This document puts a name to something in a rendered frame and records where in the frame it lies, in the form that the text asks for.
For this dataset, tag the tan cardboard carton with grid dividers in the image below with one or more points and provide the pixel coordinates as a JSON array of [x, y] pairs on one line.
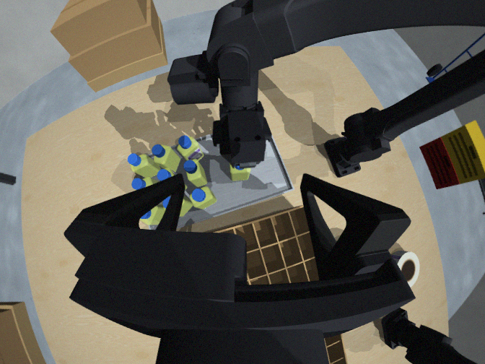
[[278, 241]]

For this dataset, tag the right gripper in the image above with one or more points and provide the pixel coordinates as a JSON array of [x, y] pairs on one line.
[[224, 147]]

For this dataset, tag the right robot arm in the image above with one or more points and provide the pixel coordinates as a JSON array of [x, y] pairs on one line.
[[247, 35]]

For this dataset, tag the roll of labels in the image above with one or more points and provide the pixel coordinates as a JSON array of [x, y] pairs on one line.
[[408, 262]]

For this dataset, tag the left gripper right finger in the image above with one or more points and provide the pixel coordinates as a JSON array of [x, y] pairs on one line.
[[371, 225]]

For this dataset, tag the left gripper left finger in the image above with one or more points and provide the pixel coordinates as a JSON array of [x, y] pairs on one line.
[[126, 210]]

